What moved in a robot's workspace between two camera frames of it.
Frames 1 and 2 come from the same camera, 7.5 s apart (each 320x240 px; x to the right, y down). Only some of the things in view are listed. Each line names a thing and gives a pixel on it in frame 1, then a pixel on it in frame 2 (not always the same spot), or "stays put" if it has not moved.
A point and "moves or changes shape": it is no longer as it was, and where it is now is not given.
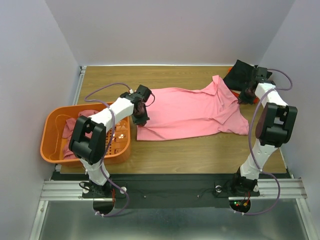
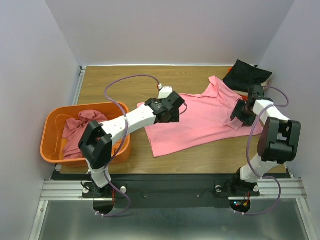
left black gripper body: x=139 y=118 to x=175 y=118
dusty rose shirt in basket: x=68 y=130 stays put
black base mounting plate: x=171 y=191 stays put
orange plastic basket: x=57 y=129 stays put
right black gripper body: x=245 y=99 to x=237 y=113
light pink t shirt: x=176 y=113 moves or changes shape
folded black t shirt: x=239 y=75 stays put
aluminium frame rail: x=66 y=190 stays put
